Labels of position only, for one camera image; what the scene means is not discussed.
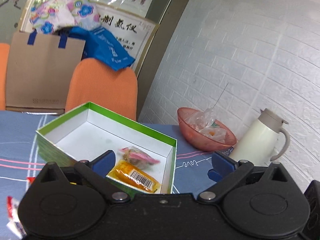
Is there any red white blue packet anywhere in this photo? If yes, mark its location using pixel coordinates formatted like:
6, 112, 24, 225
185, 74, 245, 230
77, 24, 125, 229
7, 196, 27, 239

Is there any pink nut packet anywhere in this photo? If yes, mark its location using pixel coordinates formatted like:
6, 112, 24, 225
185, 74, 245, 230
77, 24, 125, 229
118, 146, 160, 170

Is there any red bowl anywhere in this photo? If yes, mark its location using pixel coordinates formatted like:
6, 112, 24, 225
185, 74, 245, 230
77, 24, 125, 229
177, 107, 237, 152

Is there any orange barcode snack packet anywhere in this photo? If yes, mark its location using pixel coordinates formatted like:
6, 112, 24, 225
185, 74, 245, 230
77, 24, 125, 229
108, 160, 161, 193

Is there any white thermos jug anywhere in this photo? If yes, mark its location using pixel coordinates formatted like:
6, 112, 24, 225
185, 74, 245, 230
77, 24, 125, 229
229, 108, 291, 166

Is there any blue plastic bag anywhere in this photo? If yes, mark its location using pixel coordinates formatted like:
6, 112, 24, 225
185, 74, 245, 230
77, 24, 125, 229
68, 26, 135, 71

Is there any brown paper bag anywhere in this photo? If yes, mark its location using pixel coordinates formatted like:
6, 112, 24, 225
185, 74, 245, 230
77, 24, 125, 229
5, 32, 85, 114

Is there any left orange chair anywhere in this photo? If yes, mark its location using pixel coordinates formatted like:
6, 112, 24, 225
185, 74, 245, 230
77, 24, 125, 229
0, 43, 10, 111

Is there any green cardboard box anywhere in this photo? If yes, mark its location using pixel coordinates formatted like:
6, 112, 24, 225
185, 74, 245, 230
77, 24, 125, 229
36, 102, 177, 194

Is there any right orange chair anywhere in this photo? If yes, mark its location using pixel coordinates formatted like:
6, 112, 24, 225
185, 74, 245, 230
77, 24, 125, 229
65, 58, 138, 121

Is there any floral cloth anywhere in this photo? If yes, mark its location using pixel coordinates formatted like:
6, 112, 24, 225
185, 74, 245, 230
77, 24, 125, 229
29, 0, 101, 34

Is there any orange chair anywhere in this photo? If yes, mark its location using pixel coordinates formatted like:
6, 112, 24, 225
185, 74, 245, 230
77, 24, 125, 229
65, 58, 138, 121
0, 43, 10, 111

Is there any framed Chinese poster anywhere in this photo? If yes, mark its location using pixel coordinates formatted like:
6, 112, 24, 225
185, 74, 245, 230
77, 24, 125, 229
18, 0, 159, 75

